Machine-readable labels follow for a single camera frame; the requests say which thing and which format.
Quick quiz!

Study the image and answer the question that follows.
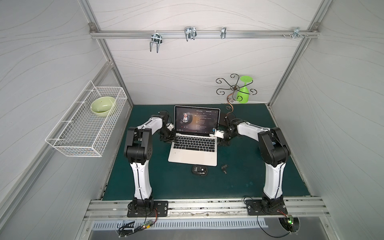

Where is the black mouse battery cover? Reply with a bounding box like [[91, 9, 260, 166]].
[[221, 165, 228, 175]]

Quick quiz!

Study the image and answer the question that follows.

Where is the black wireless mouse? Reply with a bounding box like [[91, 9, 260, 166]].
[[192, 165, 208, 177]]

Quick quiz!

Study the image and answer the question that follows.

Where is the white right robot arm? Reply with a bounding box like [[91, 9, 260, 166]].
[[221, 113, 291, 210]]

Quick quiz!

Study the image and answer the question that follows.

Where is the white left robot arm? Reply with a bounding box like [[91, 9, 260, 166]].
[[124, 111, 174, 211]]

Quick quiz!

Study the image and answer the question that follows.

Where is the silver laptop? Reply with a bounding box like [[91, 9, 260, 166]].
[[168, 105, 221, 167]]

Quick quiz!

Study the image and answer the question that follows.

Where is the green plastic goblet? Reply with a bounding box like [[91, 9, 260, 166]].
[[236, 76, 253, 104]]

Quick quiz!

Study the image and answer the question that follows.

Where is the brown copper cup holder stand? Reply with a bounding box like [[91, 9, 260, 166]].
[[216, 74, 258, 126]]

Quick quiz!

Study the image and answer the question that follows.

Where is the green ceramic bowl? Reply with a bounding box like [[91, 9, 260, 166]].
[[90, 96, 117, 118]]

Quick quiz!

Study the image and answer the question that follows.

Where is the metal double hook left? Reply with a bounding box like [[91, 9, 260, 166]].
[[150, 33, 163, 53]]

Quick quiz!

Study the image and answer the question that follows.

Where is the metal double hook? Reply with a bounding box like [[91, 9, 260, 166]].
[[150, 33, 163, 53], [184, 27, 197, 42]]

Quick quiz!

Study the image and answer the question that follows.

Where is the metal single hook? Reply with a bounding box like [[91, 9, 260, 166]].
[[221, 27, 227, 39]]

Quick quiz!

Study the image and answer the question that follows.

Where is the metal double hook middle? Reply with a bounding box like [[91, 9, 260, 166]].
[[184, 27, 197, 42]]

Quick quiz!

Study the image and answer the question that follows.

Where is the metal hook right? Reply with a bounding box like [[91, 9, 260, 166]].
[[282, 27, 309, 39]]

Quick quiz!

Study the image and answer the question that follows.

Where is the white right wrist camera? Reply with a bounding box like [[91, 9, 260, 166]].
[[210, 129, 225, 139]]

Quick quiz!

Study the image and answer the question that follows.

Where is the white wire basket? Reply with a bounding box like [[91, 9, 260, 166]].
[[45, 82, 128, 157]]

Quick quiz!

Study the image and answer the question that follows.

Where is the white slotted cable duct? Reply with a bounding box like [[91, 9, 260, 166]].
[[92, 217, 269, 231]]

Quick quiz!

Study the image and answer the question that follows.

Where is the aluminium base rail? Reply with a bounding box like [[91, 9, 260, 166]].
[[84, 197, 331, 221]]

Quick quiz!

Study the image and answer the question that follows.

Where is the aluminium top rail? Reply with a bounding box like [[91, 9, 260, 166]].
[[90, 30, 321, 40]]

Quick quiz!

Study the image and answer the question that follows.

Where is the aluminium frame post left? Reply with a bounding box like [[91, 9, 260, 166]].
[[79, 0, 134, 107]]

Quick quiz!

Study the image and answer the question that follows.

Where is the aluminium frame post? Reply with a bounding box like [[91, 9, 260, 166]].
[[267, 0, 333, 108], [79, 0, 134, 107]]

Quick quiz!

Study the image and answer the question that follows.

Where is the aluminium frame post right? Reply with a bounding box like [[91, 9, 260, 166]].
[[267, 0, 333, 108]]

